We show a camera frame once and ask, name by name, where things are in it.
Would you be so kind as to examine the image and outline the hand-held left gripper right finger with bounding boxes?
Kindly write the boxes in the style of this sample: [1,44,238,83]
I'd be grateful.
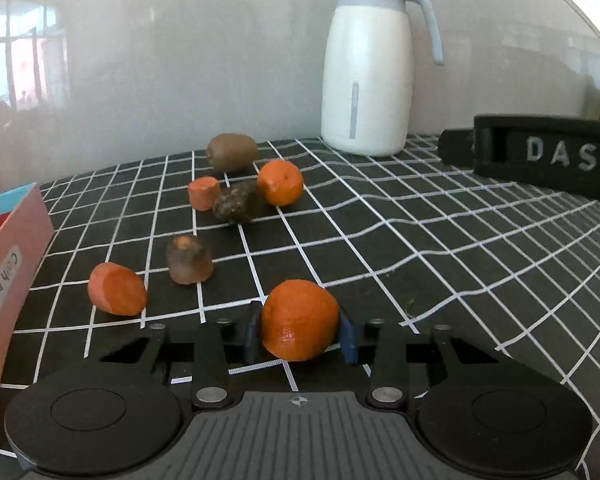
[337,310,501,408]

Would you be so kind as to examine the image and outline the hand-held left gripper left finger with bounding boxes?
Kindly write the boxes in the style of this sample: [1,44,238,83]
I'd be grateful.
[97,301,266,408]

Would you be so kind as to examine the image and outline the large orange mandarin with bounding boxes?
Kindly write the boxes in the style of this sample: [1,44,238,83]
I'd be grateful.
[261,279,341,362]

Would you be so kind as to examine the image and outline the brown smooth water chestnut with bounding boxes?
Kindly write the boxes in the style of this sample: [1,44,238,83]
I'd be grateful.
[166,234,214,284]

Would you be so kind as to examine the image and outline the dark knobbly water chestnut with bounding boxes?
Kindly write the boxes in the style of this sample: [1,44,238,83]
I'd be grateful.
[212,180,265,225]

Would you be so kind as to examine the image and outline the large carrot piece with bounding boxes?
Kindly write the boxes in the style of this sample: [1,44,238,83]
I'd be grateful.
[87,262,148,317]

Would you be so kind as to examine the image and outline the small carrot piece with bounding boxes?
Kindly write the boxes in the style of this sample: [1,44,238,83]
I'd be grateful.
[188,176,220,211]

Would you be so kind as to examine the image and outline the small orange mandarin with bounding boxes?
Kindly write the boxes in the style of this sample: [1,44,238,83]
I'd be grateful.
[256,159,304,207]

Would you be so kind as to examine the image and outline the red and pink cardboard box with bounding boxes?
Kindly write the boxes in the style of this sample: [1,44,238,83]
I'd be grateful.
[0,182,56,453]

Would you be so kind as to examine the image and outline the black checked tablecloth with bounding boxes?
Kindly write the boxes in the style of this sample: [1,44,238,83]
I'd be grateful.
[0,132,600,480]

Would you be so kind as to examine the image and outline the brown kiwi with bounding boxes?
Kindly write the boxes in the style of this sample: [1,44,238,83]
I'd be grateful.
[206,133,259,171]

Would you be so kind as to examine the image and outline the white thermos jug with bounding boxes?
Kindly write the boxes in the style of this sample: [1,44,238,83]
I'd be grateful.
[320,0,444,156]

